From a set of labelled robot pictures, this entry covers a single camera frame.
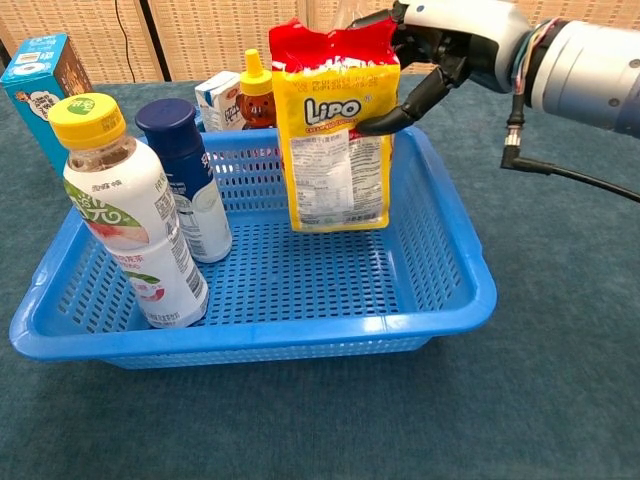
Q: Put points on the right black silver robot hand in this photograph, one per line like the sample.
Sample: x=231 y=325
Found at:
x=460 y=45

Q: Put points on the yellow red Lipo biscuit bag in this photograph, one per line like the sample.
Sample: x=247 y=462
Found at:
x=330 y=175

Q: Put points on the blue-capped white bottle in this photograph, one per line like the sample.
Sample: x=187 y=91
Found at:
x=200 y=215

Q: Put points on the tea bottle with yellow cap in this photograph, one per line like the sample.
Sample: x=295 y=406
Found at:
x=145 y=225

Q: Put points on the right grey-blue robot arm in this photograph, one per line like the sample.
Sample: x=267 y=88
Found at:
x=585 y=70

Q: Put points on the blue perforated plastic basket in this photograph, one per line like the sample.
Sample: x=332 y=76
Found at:
x=300 y=330

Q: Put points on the honey bear bottle, yellow cap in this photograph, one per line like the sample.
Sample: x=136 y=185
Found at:
x=257 y=100

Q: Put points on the bamboo folding screen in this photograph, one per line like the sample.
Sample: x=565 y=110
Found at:
x=220 y=35

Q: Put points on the white milk carton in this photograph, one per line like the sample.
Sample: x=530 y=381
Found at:
x=215 y=97

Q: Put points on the dark teal table cloth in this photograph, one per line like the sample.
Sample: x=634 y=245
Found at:
x=550 y=300

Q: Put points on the black tripod pole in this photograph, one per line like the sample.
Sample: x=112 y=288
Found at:
x=155 y=45

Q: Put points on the blue cardboard box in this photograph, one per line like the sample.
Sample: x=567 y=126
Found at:
x=40 y=100

